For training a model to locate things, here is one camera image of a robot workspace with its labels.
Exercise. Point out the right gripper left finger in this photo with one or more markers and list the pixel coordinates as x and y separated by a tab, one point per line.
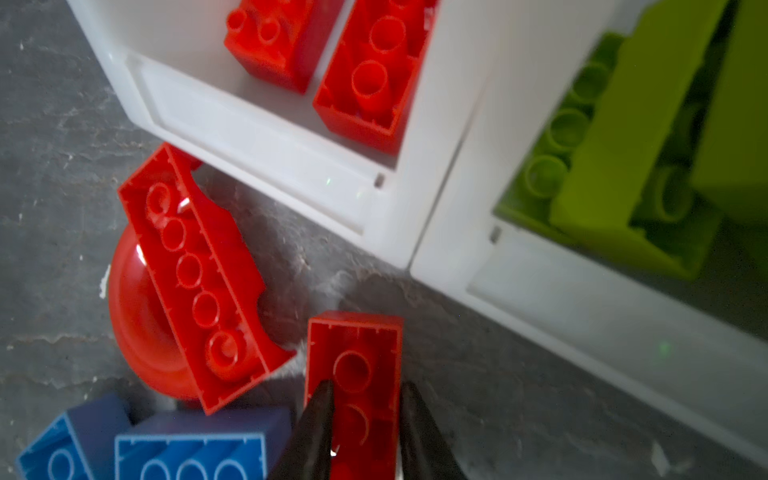
307	452

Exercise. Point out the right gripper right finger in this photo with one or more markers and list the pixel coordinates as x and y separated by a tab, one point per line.
425	454

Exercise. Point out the red lego brick top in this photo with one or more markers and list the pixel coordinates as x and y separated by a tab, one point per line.
361	354

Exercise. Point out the red lego brick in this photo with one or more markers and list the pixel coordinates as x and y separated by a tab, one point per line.
368	87
281	42
361	354

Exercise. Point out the green lego brick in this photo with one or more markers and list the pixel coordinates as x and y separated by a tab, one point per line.
730	169
528	198
624	198

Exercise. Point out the blue lego brick upper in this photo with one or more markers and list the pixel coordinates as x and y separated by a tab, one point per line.
186	444

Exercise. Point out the blue lego brick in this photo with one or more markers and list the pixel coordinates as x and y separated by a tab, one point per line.
78	444
186	444

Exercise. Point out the blue lego brick left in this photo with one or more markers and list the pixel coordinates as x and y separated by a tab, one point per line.
78	444

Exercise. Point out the white middle bin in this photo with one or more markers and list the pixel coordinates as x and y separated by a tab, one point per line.
695	367

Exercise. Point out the white bin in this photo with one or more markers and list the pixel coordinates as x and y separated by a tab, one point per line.
172	74
695	367

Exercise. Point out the white left bin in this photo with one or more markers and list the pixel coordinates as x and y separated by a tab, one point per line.
172	74

